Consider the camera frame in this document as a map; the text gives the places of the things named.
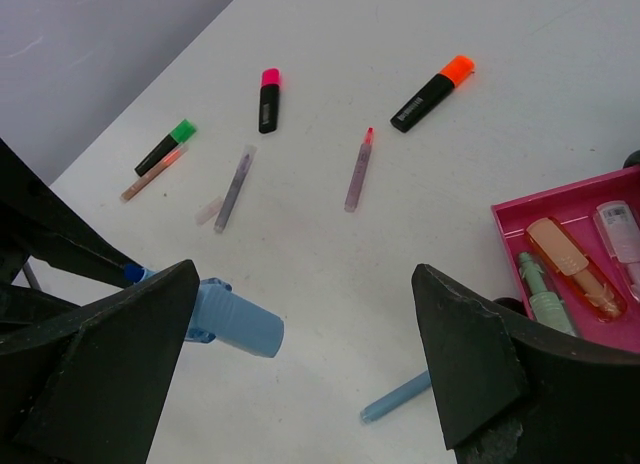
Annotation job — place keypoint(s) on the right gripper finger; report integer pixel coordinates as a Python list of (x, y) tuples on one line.
[(510, 390)]

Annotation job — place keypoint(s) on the clear pink pen cap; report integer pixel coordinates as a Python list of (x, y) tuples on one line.
[(209, 211)]

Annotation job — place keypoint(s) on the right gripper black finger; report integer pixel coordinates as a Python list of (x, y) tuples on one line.
[(96, 394)]

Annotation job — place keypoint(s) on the green cap black highlighter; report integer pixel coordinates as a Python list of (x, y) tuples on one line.
[(179, 135)]

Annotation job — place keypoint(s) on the orange cap black highlighter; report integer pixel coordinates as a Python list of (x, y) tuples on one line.
[(438, 88)]

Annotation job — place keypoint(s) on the purple slim highlighter pen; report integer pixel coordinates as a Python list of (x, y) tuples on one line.
[(235, 187)]

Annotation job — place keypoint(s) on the uncapped purple red-tip pen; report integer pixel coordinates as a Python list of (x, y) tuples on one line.
[(359, 172)]

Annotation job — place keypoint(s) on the pink cap black highlighter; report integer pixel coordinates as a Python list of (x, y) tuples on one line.
[(269, 100)]

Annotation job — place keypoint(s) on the blue slim highlighter pen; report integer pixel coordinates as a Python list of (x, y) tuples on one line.
[(396, 398)]

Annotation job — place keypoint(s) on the pink translucent correction pen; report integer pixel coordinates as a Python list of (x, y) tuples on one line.
[(618, 228)]

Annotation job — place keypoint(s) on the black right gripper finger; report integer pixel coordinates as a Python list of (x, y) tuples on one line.
[(34, 311), (35, 222)]

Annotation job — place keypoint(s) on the orange translucent correction pen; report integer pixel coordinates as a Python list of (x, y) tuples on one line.
[(563, 254)]

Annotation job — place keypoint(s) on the orange slim highlighter pen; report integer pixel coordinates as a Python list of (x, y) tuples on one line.
[(153, 173)]

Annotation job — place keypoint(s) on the black pink drawer organizer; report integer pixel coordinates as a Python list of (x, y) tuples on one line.
[(574, 207)]

